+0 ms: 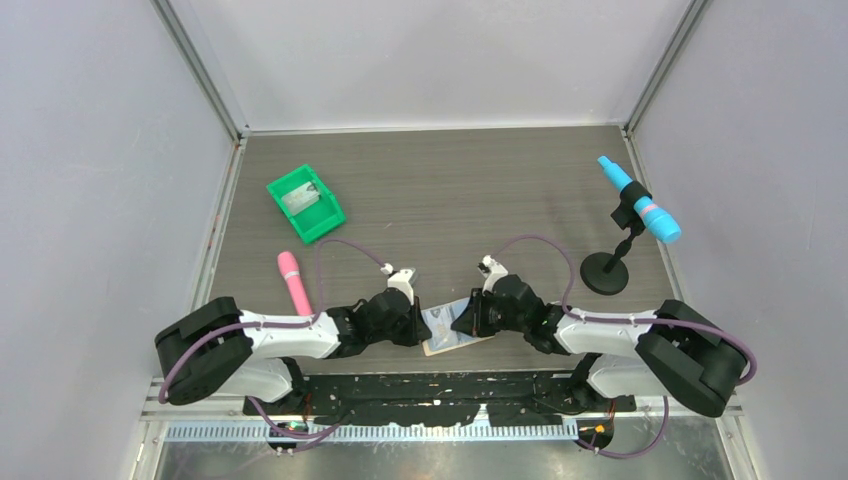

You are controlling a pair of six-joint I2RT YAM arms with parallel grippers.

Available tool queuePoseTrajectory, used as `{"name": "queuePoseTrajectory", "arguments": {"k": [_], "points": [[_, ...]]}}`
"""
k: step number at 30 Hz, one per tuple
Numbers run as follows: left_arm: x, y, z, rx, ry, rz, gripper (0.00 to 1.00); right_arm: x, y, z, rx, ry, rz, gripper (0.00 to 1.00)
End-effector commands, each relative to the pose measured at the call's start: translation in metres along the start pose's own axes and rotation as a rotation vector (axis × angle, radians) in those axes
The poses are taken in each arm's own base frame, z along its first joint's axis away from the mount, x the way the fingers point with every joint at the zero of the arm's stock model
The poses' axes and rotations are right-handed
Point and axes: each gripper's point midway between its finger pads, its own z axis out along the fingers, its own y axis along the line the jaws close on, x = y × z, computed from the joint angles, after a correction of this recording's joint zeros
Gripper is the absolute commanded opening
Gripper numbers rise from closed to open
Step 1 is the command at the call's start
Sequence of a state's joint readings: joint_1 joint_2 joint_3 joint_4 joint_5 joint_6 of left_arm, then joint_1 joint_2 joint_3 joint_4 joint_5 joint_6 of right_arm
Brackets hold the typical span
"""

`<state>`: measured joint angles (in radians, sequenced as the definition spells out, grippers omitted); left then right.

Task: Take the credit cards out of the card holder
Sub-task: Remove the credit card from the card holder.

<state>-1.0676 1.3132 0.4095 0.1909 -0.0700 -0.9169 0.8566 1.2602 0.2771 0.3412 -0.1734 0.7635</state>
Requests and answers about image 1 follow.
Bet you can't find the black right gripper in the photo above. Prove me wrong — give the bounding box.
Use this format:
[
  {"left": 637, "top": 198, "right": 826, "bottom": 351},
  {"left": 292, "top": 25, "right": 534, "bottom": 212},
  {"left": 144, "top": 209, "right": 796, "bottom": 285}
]
[{"left": 452, "top": 288, "right": 528, "bottom": 338}]

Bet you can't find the beige card holder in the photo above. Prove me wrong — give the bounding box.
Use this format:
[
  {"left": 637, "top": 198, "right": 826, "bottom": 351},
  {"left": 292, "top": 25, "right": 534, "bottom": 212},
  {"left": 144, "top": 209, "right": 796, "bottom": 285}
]
[{"left": 421, "top": 298, "right": 495, "bottom": 358}]

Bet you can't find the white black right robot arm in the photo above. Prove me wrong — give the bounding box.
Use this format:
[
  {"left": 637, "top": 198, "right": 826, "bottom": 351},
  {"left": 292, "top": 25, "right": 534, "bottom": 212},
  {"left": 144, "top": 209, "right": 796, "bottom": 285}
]
[{"left": 451, "top": 274, "right": 754, "bottom": 418}]

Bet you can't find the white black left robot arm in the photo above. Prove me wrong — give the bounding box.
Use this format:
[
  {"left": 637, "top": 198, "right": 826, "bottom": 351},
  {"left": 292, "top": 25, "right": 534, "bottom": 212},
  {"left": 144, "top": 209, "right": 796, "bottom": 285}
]
[{"left": 154, "top": 288, "right": 432, "bottom": 414}]

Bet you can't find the black microphone stand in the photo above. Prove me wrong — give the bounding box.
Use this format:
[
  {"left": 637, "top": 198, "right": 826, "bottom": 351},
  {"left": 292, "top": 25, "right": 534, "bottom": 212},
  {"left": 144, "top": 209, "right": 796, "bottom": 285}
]
[{"left": 579, "top": 204, "right": 645, "bottom": 296}]

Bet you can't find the pink toy microphone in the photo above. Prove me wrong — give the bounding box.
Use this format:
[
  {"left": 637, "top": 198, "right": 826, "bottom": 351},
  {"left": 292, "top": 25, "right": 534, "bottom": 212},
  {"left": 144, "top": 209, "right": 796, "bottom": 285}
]
[{"left": 277, "top": 251, "right": 313, "bottom": 316}]

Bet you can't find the green plastic bin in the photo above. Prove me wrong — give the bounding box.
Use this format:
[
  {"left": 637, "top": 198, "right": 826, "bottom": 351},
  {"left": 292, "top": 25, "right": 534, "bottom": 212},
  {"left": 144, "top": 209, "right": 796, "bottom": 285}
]
[{"left": 266, "top": 164, "right": 347, "bottom": 245}]

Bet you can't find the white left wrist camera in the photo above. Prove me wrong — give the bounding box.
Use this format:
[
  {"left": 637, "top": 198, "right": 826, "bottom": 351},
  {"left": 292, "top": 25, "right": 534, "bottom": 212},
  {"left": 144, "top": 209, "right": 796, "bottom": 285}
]
[{"left": 387, "top": 268, "right": 417, "bottom": 304}]

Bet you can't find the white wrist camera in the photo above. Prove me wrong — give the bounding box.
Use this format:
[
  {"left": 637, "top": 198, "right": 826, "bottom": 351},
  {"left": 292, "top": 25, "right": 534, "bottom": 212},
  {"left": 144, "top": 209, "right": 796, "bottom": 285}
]
[
  {"left": 477, "top": 255, "right": 509, "bottom": 292},
  {"left": 387, "top": 268, "right": 417, "bottom": 304}
]

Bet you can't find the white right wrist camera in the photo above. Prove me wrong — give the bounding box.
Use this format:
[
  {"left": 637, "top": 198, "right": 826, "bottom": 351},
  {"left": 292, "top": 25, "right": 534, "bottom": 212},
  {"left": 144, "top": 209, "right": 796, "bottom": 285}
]
[{"left": 477, "top": 255, "right": 509, "bottom": 292}]

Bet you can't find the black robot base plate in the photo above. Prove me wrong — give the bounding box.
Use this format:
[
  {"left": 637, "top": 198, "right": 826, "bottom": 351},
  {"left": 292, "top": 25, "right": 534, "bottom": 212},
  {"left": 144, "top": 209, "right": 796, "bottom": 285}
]
[{"left": 243, "top": 371, "right": 635, "bottom": 427}]

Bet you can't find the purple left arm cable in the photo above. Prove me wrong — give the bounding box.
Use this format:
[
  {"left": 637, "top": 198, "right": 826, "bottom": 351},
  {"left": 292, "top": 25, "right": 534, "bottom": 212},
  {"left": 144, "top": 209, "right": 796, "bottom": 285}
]
[{"left": 157, "top": 238, "right": 395, "bottom": 453}]

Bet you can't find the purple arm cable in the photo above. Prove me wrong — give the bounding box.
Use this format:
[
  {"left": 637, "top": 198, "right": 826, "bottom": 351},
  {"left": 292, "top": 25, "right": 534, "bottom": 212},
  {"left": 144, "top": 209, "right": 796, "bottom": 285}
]
[
  {"left": 486, "top": 233, "right": 759, "bottom": 460},
  {"left": 157, "top": 238, "right": 395, "bottom": 453}
]

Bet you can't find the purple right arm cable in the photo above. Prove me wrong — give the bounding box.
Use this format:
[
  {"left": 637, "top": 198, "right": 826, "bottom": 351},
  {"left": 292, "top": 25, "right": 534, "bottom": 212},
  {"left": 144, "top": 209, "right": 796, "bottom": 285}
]
[{"left": 486, "top": 233, "right": 759, "bottom": 460}]

